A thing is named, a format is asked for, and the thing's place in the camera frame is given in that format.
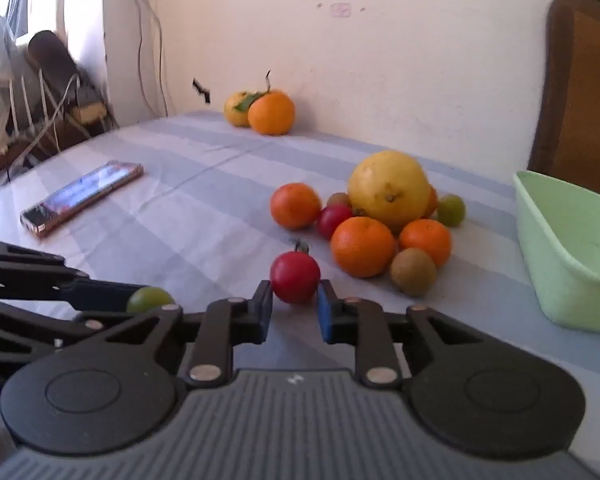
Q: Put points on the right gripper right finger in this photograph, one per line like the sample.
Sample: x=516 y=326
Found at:
x=422 y=333

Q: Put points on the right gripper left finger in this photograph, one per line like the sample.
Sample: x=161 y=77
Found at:
x=167 y=348

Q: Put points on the orange mandarin front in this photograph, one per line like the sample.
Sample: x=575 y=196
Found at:
x=362 y=247

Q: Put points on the orange mandarin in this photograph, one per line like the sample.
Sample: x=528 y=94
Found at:
x=429 y=236
x=295 y=206
x=362 y=247

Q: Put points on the small green lime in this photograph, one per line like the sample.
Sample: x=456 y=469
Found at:
x=147 y=298

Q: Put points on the smartphone in rose case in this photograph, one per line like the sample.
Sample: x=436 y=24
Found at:
x=55 y=210

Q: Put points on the orange mandarin right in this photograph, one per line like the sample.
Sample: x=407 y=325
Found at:
x=429 y=236

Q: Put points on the red tomato in pile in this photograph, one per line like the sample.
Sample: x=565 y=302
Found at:
x=330 y=218

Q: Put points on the small brown kiwi behind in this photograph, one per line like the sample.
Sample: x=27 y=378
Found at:
x=340 y=198

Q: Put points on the orange mandarin left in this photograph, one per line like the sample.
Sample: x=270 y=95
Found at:
x=295 y=206

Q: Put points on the large yellow grapefruit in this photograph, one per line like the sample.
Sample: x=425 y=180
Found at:
x=391 y=187

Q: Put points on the green lime behind pile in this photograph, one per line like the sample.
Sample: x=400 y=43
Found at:
x=451 y=210

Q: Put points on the yellow citrus with leaf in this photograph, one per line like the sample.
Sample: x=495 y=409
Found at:
x=236 y=108

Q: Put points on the orange with stem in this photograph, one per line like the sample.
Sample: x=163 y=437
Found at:
x=271 y=112

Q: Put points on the light green plastic basin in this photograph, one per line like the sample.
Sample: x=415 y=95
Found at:
x=558 y=226

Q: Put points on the dark cylinder by window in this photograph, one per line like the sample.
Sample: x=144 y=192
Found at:
x=47 y=52

